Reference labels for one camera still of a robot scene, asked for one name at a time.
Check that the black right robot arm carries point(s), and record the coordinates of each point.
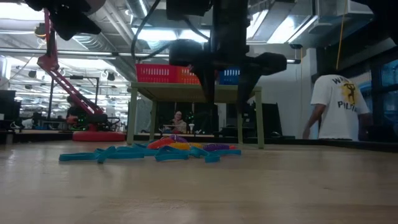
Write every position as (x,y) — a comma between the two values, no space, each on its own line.
(230,25)

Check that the orange plastic basket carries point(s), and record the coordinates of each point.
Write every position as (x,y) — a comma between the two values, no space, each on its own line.
(186,76)

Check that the red plastic basket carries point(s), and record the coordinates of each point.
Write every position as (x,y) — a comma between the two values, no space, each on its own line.
(155,74)

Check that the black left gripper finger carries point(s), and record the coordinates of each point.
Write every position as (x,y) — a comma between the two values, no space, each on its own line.
(77,28)

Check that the orange red small toy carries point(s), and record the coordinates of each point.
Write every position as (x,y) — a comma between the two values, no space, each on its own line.
(140,145)

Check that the silver ventilation duct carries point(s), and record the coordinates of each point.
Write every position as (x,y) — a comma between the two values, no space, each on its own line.
(118,18)

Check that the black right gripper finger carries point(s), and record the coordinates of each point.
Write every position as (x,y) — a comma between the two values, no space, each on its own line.
(206,84)
(247,87)

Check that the person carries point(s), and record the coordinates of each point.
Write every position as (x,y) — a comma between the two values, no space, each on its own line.
(178,124)
(74,112)
(339,109)

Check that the long ceiling light bar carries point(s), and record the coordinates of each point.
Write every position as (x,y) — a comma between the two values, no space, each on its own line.
(93,53)

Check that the bright ceiling light panel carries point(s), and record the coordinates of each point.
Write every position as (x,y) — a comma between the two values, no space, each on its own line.
(161,35)

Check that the black background rig frame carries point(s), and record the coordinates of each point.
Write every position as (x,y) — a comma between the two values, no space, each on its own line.
(51,96)

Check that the blue plastic basket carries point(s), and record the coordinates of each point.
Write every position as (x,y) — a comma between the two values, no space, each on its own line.
(230,77)

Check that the pale green perforated shelf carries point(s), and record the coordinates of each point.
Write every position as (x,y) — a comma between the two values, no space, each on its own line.
(174,91)

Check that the black monitor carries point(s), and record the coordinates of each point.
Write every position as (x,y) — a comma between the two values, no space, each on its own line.
(7,105)

